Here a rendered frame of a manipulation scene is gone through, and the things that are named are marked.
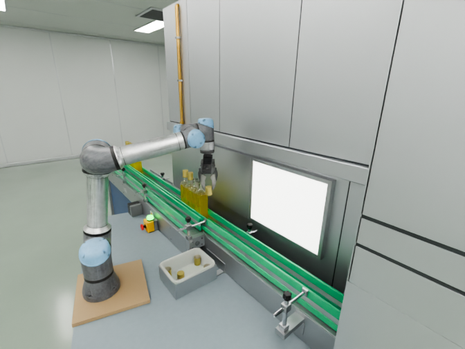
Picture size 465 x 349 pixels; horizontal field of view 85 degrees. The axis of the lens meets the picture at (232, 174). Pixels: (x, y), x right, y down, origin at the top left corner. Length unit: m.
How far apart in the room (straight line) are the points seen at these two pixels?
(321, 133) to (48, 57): 6.51
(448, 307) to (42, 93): 6.97
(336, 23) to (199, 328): 1.20
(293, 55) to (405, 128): 0.69
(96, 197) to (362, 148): 1.06
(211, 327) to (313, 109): 0.93
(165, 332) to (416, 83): 1.08
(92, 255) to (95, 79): 6.19
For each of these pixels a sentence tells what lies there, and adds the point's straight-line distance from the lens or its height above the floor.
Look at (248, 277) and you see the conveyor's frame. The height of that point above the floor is 0.84.
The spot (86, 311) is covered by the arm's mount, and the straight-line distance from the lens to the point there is 1.31.
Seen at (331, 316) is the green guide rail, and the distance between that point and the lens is 1.01.
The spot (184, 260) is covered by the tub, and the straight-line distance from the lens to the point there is 1.38.
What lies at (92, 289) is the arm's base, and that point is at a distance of 1.30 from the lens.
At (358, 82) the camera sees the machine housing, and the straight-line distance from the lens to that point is 0.95.
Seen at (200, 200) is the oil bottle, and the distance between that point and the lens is 1.44.
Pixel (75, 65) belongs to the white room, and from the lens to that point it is 7.09.
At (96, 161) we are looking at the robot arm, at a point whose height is 1.37.
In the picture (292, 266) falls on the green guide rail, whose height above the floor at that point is 0.95.
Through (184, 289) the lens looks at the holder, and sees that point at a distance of 1.25.
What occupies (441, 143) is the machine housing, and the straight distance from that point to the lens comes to 0.49.
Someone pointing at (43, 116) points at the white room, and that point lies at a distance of 7.03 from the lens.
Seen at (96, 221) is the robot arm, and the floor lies 1.07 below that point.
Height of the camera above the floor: 1.63
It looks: 18 degrees down
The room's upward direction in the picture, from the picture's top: 1 degrees clockwise
